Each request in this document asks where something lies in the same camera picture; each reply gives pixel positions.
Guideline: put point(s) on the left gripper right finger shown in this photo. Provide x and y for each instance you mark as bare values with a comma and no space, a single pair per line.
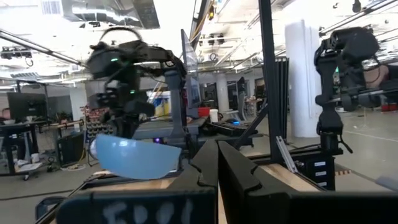
242,199

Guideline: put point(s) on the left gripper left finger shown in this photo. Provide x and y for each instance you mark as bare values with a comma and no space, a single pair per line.
192,205

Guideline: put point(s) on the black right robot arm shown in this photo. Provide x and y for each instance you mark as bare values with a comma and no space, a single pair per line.
102,62

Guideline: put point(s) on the parts bin rack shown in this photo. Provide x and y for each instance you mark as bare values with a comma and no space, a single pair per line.
94,124

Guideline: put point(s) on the yellow and blue bag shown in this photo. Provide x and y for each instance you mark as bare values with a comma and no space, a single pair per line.
161,107

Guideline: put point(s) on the round floor fan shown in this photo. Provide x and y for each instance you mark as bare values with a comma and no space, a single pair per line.
92,149

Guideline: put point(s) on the blue plastic bowl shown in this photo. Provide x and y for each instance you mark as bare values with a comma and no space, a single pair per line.
136,158

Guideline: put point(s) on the black computer tower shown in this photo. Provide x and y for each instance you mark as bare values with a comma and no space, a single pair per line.
71,149

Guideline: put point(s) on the black keyboard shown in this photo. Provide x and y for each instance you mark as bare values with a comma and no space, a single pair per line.
228,128

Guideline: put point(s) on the black box with white labels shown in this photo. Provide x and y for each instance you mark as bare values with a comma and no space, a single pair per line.
314,174

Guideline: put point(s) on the glowing blue computer mouse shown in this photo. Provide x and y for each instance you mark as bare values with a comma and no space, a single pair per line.
235,122

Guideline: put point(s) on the thin flat monitor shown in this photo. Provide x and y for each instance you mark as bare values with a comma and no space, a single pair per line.
189,62

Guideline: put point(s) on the red container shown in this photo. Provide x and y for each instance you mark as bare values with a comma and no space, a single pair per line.
203,112

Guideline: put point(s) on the white cup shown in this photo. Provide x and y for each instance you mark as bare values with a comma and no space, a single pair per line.
214,115

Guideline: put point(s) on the black computer monitor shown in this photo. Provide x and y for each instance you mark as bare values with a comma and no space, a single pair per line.
26,105

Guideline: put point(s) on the black rolling desk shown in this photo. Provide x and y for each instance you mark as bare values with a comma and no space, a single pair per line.
21,125

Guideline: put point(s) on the person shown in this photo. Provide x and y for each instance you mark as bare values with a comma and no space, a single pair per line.
4,113

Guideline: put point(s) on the white round pillar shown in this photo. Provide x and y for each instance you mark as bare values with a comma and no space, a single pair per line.
303,87

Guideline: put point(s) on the silver aluminium bracket strip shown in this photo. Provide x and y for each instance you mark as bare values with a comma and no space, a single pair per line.
284,154

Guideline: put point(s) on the black aluminium table frame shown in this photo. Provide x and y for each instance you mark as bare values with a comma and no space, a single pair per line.
268,77

